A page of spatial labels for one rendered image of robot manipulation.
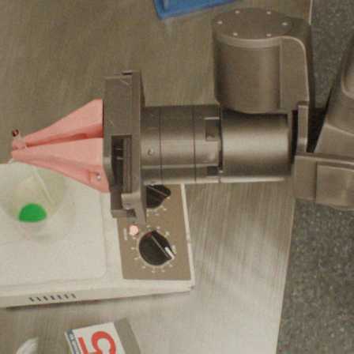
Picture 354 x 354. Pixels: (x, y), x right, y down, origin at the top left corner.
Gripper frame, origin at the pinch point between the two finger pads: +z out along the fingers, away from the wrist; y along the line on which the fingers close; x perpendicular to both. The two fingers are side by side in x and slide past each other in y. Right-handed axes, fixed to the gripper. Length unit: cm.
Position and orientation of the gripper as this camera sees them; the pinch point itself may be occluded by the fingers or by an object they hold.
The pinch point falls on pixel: (23, 150)
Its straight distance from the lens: 70.2
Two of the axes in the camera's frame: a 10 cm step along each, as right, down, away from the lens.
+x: 0.3, 3.2, 9.5
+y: 0.2, 9.5, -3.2
